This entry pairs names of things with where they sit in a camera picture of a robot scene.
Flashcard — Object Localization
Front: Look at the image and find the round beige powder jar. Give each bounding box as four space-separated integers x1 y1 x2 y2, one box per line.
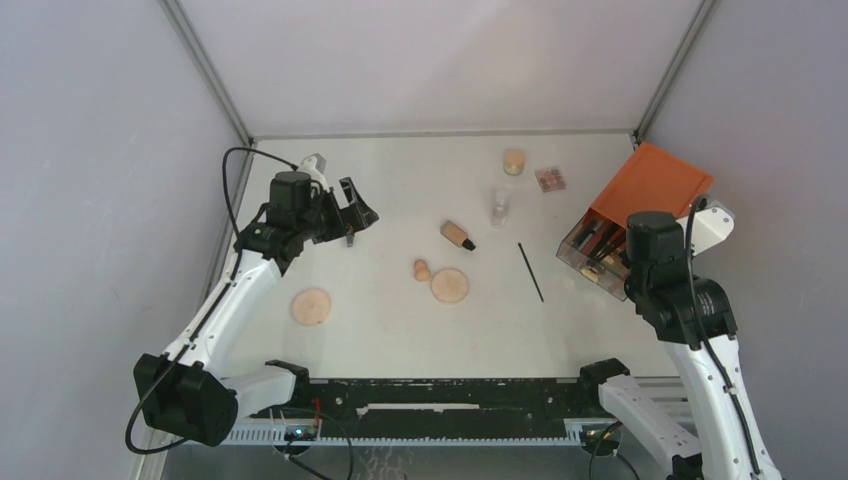
503 149 527 176

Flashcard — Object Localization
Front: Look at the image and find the thin black eyeliner pencil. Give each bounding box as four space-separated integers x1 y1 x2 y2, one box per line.
517 242 545 303

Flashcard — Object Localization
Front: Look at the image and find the clear blush palette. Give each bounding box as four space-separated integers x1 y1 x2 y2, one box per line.
534 167 567 193

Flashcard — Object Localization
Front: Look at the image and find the right black cable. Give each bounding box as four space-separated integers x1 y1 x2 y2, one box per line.
682 196 763 478

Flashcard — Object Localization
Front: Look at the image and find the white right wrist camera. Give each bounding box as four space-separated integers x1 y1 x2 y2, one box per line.
691 201 735 256

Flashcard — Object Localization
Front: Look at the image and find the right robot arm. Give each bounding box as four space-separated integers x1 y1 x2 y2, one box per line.
578 211 782 479

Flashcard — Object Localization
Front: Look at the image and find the black powder brush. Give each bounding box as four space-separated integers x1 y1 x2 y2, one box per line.
590 227 626 262

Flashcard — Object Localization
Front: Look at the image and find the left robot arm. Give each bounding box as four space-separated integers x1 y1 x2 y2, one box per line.
128 168 379 446

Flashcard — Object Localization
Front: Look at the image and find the round powder puff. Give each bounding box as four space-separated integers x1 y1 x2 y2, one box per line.
430 268 470 305
291 288 332 327

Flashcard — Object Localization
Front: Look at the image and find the long black makeup pencil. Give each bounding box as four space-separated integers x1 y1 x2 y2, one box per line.
574 220 603 251

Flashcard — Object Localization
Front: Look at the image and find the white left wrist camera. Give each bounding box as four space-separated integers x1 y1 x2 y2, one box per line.
298 153 329 190

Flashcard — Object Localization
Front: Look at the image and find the beige makeup sponge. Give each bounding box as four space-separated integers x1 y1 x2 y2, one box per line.
413 259 431 282

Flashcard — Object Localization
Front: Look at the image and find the clear small bottle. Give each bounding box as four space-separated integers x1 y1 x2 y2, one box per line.
490 189 511 228

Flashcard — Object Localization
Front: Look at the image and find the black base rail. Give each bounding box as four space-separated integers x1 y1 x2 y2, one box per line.
258 378 609 441

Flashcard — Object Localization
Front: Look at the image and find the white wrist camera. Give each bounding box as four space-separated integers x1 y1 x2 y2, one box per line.
691 201 735 256
298 153 329 190

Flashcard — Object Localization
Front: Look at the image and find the orange clear drawer organizer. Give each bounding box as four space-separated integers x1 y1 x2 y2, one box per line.
556 142 715 303

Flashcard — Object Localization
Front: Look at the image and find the beige foundation tube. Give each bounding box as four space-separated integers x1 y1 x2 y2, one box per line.
440 221 476 251

